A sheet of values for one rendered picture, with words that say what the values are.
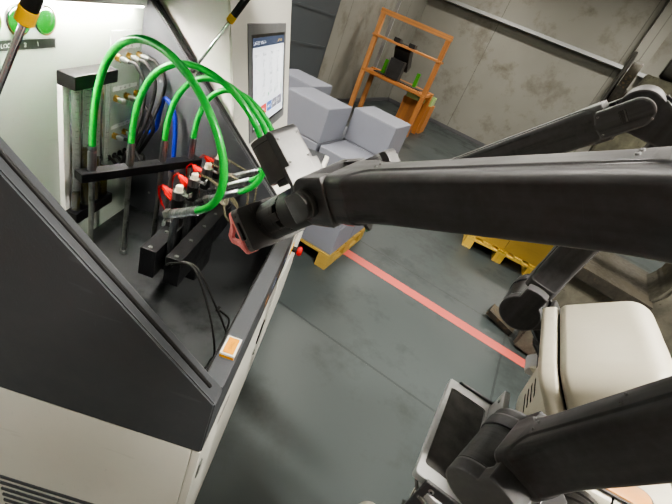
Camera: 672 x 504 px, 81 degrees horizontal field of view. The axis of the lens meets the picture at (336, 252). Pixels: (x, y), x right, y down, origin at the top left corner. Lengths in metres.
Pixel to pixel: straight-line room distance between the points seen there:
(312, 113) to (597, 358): 2.25
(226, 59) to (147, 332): 0.78
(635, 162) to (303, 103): 2.44
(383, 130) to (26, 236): 2.37
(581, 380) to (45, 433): 0.98
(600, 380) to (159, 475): 0.85
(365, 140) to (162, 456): 2.34
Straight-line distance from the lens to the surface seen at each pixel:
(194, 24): 1.24
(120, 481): 1.12
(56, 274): 0.71
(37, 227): 0.68
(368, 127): 2.82
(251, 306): 0.95
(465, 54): 10.02
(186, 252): 1.02
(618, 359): 0.59
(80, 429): 1.00
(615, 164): 0.27
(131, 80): 1.25
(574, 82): 9.80
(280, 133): 0.50
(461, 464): 0.49
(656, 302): 2.96
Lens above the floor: 1.59
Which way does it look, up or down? 31 degrees down
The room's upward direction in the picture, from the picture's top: 23 degrees clockwise
